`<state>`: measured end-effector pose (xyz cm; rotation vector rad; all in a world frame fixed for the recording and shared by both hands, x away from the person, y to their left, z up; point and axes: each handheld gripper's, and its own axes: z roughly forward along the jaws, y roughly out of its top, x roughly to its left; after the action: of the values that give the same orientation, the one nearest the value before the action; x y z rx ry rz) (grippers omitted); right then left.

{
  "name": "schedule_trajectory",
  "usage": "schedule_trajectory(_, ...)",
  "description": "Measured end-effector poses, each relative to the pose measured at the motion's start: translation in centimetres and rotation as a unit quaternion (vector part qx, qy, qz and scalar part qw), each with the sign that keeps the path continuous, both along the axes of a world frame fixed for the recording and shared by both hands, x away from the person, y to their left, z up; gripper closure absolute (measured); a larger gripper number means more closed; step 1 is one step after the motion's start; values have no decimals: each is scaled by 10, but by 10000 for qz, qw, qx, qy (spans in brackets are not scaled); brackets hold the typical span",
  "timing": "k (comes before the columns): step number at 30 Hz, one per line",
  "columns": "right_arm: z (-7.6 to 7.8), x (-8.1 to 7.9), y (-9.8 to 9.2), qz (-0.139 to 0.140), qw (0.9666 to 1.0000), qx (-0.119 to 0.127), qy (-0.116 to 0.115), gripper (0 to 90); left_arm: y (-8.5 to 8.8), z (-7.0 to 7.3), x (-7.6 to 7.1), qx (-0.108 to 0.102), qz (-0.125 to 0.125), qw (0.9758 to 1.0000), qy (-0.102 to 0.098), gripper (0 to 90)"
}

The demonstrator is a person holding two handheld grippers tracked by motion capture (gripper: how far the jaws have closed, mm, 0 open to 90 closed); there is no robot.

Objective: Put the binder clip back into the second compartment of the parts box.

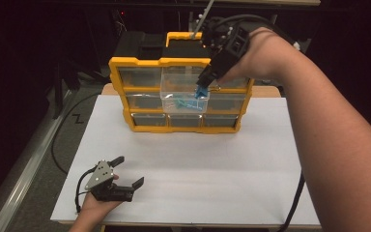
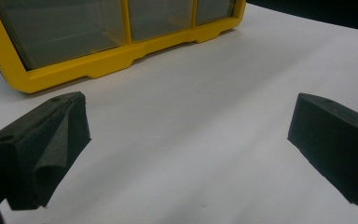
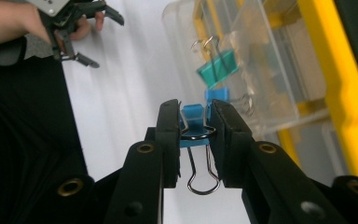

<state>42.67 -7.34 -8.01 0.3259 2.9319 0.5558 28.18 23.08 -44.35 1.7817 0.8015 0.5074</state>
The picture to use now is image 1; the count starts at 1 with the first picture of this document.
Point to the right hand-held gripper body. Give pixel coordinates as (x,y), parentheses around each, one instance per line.
(227,48)

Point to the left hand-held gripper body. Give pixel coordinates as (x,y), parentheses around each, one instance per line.
(101,175)

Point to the blue binder clip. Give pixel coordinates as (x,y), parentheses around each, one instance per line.
(194,105)
(201,92)

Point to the clear plastic drawer bin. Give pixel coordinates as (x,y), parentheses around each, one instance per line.
(174,87)

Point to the person's left hand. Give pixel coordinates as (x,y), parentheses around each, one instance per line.
(98,209)

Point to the person's right hand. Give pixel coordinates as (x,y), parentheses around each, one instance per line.
(261,58)

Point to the white table cover board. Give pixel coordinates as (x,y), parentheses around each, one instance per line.
(174,199)

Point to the yellow black organizer cabinet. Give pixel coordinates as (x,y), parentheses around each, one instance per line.
(186,129)

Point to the set of clear organizer drawers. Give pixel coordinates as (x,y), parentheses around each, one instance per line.
(140,77)

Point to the wooden table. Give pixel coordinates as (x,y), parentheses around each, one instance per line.
(109,90)

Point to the black stand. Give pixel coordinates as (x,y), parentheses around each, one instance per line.
(58,96)

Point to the metal floor rail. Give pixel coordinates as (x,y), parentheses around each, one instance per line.
(22,180)

